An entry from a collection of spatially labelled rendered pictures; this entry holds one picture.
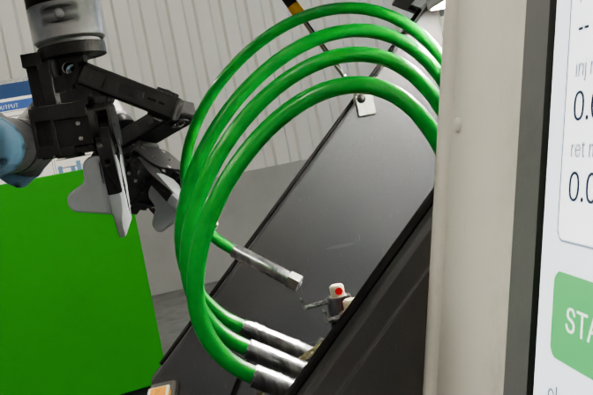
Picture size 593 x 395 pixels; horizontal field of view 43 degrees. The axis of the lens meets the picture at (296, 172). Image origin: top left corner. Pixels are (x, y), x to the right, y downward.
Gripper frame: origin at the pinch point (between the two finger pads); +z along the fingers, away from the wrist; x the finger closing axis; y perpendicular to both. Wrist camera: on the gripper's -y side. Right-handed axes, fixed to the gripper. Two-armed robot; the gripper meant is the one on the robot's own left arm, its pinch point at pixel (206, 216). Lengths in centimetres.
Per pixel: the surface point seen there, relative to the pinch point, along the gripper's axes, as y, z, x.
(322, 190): -5.8, -0.6, -24.7
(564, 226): -32, 41, 45
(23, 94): 226, -464, -380
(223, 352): -6.2, 25.2, 28.2
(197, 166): -11.3, 7.0, 18.5
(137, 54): 144, -438, -450
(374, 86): -28.6, 19.8, 23.5
